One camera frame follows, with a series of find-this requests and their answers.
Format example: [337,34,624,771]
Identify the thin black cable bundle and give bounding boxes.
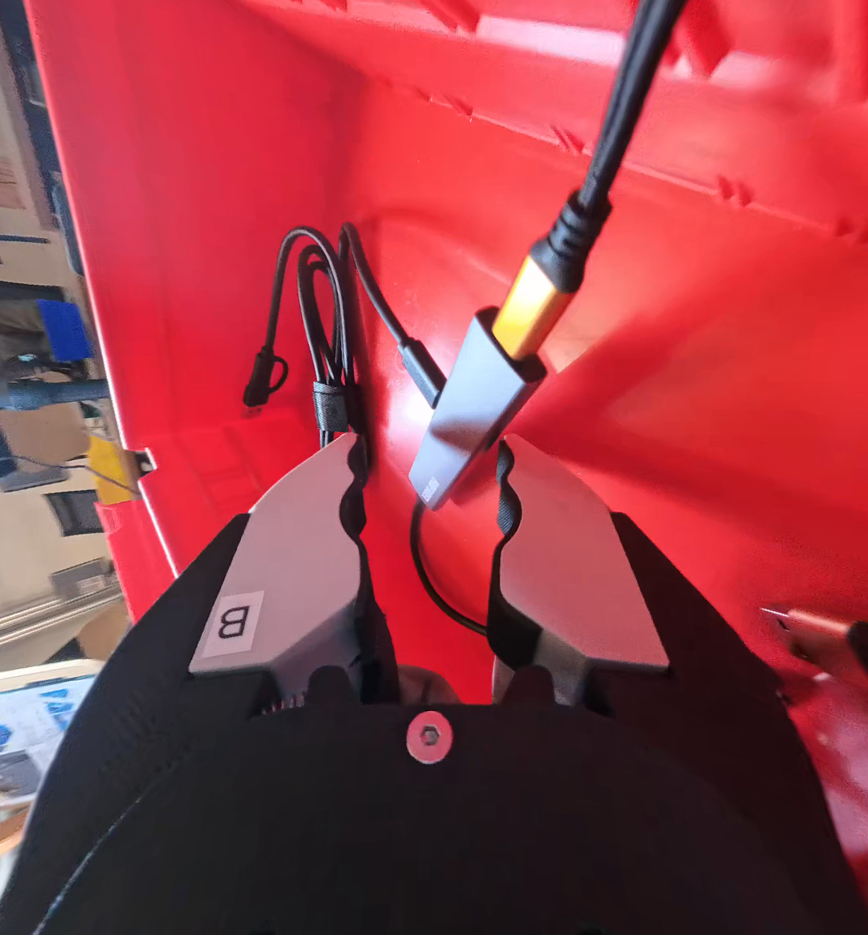
[242,221,451,452]

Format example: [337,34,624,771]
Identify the red plastic bin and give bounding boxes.
[23,0,868,935]

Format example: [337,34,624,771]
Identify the grey wedge adapter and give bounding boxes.
[406,307,549,512]

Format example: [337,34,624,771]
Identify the blue plastic bin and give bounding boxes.
[36,298,96,364]

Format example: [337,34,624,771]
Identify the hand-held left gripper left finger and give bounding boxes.
[187,432,400,693]

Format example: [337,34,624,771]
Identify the black cable with gold plug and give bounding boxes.
[491,0,692,360]

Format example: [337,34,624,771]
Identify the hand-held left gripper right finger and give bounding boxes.
[487,436,671,704]

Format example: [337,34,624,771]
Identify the thin black adapter cable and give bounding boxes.
[410,504,491,636]

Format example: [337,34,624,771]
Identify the yellow plastic bin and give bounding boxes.
[85,434,141,506]

